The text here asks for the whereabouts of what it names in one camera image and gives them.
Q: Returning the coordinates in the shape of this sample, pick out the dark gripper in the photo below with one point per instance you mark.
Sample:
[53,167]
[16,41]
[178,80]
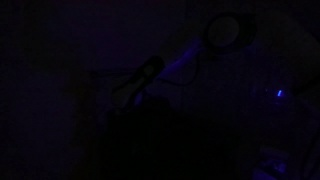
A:
[124,98]

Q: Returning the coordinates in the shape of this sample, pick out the device with blue indicator light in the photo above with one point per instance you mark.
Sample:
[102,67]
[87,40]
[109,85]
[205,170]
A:
[279,93]

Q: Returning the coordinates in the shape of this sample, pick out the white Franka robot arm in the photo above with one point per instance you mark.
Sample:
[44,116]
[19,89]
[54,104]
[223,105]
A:
[146,71]

